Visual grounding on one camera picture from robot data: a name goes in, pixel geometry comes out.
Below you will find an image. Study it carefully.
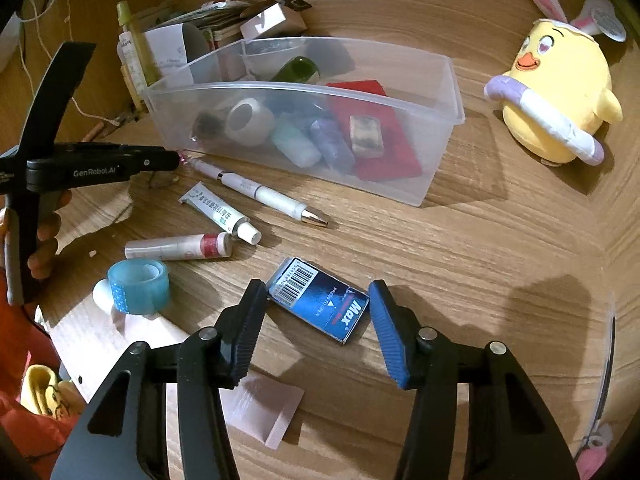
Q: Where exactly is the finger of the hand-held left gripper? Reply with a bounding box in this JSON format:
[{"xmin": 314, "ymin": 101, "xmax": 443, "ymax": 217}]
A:
[{"xmin": 124, "ymin": 145, "xmax": 181, "ymax": 179}]

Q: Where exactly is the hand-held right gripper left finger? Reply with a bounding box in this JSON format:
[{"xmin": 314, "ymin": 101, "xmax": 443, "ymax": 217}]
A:
[{"xmin": 50, "ymin": 279, "xmax": 271, "ymax": 480}]

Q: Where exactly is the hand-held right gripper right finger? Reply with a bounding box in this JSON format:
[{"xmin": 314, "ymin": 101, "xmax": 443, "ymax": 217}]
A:
[{"xmin": 367, "ymin": 279, "xmax": 581, "ymax": 480}]

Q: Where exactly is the blue staple box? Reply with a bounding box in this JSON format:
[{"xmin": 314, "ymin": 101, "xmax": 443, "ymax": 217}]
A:
[{"xmin": 267, "ymin": 256, "xmax": 371, "ymax": 346}]

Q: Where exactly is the white bandage roll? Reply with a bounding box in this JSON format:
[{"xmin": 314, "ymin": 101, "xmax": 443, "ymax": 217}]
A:
[{"xmin": 224, "ymin": 97, "xmax": 277, "ymax": 147}]

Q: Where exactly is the white and green tube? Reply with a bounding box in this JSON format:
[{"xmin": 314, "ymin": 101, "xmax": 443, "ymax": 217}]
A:
[{"xmin": 271, "ymin": 114, "xmax": 322, "ymax": 168}]

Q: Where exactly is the clear plastic storage bin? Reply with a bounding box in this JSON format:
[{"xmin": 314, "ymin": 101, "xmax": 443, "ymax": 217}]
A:
[{"xmin": 143, "ymin": 36, "xmax": 467, "ymax": 208}]

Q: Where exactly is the purple tube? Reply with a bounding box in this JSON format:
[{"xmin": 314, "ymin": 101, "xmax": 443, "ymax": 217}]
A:
[{"xmin": 309, "ymin": 117, "xmax": 357, "ymax": 175}]

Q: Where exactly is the red packet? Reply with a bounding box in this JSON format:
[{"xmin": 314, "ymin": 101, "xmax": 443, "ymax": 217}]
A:
[{"xmin": 326, "ymin": 80, "xmax": 423, "ymax": 182}]

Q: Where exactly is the person's left hand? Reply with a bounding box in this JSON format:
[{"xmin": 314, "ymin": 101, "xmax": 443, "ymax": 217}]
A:
[{"xmin": 27, "ymin": 211, "xmax": 63, "ymax": 281}]

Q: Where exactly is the pale pink sachet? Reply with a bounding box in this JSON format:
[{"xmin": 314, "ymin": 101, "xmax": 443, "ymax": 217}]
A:
[{"xmin": 220, "ymin": 370, "xmax": 306, "ymax": 451}]

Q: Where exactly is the beige tube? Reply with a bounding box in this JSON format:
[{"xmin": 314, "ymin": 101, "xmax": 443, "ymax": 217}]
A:
[{"xmin": 121, "ymin": 65, "xmax": 146, "ymax": 111}]

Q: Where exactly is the white ointment tube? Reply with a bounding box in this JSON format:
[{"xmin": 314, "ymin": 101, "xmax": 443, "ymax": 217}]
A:
[{"xmin": 179, "ymin": 181, "xmax": 262, "ymax": 246}]

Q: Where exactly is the pink and white tube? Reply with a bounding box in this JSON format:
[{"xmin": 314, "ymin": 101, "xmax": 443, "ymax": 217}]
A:
[{"xmin": 124, "ymin": 232, "xmax": 234, "ymax": 262}]

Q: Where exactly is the white folded paper card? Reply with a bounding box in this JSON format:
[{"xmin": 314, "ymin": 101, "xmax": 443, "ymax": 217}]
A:
[{"xmin": 142, "ymin": 24, "xmax": 213, "ymax": 81}]

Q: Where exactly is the blue tape roll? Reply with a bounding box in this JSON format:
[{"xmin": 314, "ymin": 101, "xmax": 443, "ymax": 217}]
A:
[{"xmin": 106, "ymin": 260, "xmax": 171, "ymax": 317}]

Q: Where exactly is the white pen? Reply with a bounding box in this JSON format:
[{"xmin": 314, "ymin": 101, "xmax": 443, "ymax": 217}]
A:
[{"xmin": 192, "ymin": 160, "xmax": 332, "ymax": 228}]

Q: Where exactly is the yellow-green spray bottle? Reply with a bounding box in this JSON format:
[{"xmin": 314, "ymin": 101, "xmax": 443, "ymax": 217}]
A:
[{"xmin": 116, "ymin": 1, "xmax": 161, "ymax": 88}]

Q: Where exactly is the small white cylinder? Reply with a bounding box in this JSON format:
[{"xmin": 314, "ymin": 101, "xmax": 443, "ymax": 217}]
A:
[{"xmin": 92, "ymin": 278, "xmax": 117, "ymax": 313}]

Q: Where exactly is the white ceramic bowl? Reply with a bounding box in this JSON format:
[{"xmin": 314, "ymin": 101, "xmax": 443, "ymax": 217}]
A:
[{"xmin": 241, "ymin": 40, "xmax": 301, "ymax": 81}]

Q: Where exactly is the stack of booklets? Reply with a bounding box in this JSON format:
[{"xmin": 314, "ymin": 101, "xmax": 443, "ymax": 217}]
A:
[{"xmin": 170, "ymin": 0, "xmax": 261, "ymax": 28}]

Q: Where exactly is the small white cardboard box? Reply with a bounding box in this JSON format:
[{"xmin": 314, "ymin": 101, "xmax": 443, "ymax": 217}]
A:
[{"xmin": 239, "ymin": 0, "xmax": 313, "ymax": 40}]

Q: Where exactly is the red clothing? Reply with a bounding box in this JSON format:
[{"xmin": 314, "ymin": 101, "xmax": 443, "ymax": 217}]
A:
[{"xmin": 0, "ymin": 240, "xmax": 81, "ymax": 480}]

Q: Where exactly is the yellow cartoon slipper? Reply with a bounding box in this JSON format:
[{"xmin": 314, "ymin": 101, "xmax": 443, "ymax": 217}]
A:
[{"xmin": 20, "ymin": 364, "xmax": 83, "ymax": 418}]

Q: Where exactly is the pink plush item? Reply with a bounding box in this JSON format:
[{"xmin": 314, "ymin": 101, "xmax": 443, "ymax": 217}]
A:
[{"xmin": 575, "ymin": 422, "xmax": 618, "ymax": 480}]

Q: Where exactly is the yellow chick plush toy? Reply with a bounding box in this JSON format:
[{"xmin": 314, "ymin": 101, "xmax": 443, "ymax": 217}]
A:
[{"xmin": 483, "ymin": 0, "xmax": 627, "ymax": 167}]

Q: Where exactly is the white cable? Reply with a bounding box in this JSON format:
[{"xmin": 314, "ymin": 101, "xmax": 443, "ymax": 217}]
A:
[{"xmin": 20, "ymin": 0, "xmax": 131, "ymax": 126}]

